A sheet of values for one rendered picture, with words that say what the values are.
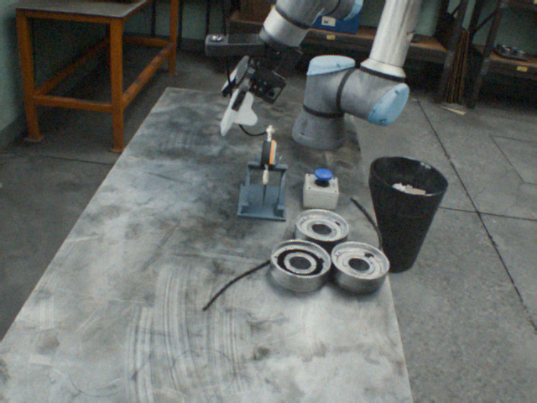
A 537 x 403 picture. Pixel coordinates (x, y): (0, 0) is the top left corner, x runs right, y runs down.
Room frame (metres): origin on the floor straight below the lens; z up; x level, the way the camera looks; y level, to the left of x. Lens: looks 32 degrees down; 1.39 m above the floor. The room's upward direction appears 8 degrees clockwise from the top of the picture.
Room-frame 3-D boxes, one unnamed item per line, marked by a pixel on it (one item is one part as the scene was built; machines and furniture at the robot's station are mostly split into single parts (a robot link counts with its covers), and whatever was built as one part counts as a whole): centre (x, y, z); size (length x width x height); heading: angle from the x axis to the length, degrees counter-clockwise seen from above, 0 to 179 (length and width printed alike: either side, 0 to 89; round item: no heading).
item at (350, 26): (4.44, -0.28, 0.56); 0.52 x 0.38 x 0.22; 88
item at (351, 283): (0.73, -0.18, 0.82); 0.10 x 0.10 x 0.04
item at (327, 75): (1.32, -0.12, 0.97); 0.13 x 0.12 x 0.14; 56
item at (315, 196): (0.99, -0.11, 0.82); 0.08 x 0.07 x 0.05; 1
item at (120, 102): (3.29, 1.17, 0.39); 1.50 x 0.62 x 0.78; 1
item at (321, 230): (0.83, -0.11, 0.82); 0.10 x 0.10 x 0.04
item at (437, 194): (1.93, -0.57, 0.21); 0.34 x 0.34 x 0.43
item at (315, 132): (1.32, -0.11, 0.85); 0.15 x 0.15 x 0.10
